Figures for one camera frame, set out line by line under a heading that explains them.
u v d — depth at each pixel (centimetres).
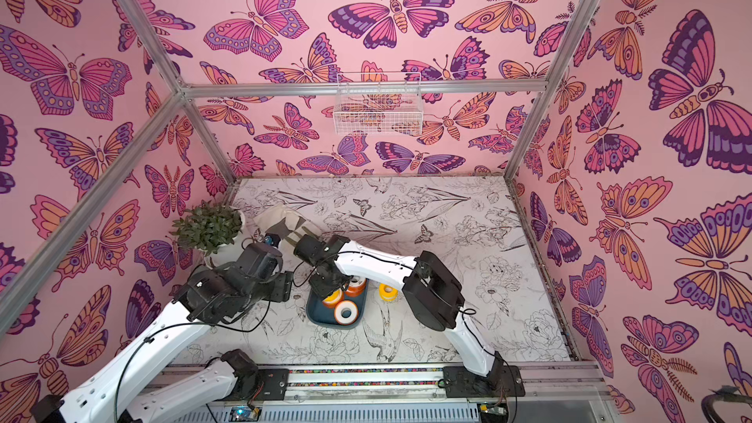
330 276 63
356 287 90
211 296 46
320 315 83
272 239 65
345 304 85
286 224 106
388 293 88
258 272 54
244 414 71
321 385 75
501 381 67
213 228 81
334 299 84
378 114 106
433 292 54
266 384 73
